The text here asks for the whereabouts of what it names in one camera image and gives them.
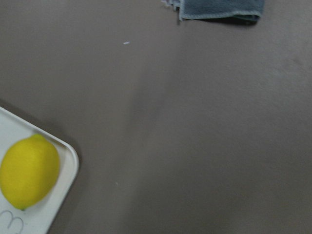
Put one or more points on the yellow lemon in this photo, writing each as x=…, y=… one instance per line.
x=28, y=171

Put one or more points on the white rabbit tray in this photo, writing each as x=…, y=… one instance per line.
x=38, y=218

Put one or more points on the grey folded cloth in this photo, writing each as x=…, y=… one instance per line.
x=247, y=10

